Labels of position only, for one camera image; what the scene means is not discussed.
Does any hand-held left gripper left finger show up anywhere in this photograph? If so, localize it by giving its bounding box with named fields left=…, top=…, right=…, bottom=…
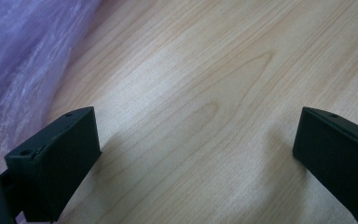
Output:
left=4, top=106, right=103, bottom=223

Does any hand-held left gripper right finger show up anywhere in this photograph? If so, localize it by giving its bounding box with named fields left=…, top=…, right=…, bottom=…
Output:
left=292, top=106, right=358, bottom=224

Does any purple plastic bag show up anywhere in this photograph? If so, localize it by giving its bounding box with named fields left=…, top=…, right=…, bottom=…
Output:
left=0, top=0, right=104, bottom=171

